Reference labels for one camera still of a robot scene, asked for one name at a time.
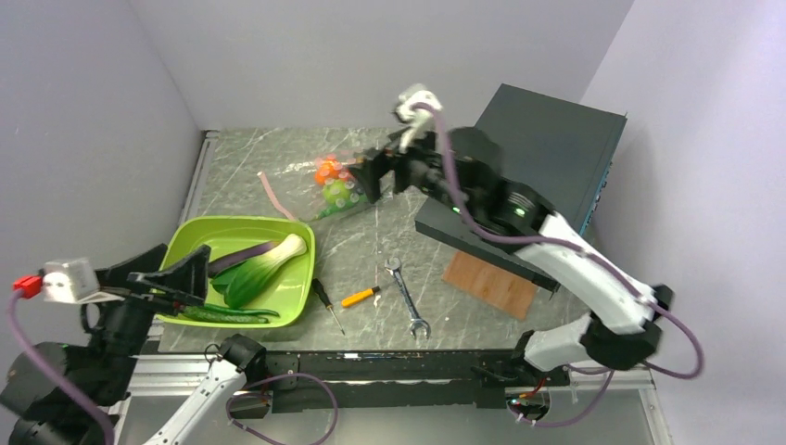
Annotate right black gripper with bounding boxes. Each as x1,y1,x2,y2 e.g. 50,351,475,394
349,118,475,219

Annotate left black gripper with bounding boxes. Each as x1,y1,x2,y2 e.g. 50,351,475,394
82,242,210,399

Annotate green apple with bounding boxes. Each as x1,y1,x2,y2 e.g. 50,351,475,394
323,179,361,209

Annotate orange fruit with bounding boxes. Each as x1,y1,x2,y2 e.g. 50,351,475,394
314,158,344,185

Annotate clear zip top bag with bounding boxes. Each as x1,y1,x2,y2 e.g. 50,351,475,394
257,150,371,223

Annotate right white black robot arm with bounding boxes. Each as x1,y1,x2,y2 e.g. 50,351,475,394
349,127,673,385

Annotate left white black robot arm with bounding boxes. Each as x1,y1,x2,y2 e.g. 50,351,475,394
1,244,211,444

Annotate purple eggplant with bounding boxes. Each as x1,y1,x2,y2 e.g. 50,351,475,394
208,241,277,278

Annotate dark green cucumber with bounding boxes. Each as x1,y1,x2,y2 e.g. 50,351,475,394
182,304,280,324

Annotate green bok choy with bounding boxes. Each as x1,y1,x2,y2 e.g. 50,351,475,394
213,234,308,310

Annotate silver open-end wrench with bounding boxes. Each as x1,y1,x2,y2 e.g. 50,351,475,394
384,257,431,339

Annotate green plastic tray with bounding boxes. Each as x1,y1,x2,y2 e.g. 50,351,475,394
159,216,316,329

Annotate black yellow screwdriver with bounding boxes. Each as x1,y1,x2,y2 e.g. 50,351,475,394
311,278,346,336

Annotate orange utility knife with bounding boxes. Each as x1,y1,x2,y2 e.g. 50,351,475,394
341,286,381,309

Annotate brown wooden board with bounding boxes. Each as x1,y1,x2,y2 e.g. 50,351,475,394
442,251,538,321

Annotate large dark grey box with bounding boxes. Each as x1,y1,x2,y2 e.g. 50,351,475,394
414,83,628,293

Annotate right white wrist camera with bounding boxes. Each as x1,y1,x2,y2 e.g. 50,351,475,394
394,83,443,154

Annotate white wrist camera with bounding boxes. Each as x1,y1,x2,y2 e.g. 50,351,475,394
13,258,122,305
394,83,443,154

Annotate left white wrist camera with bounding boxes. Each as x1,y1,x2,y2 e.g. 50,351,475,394
13,258,122,305

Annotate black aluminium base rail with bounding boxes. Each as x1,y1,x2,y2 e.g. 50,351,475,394
97,336,674,445

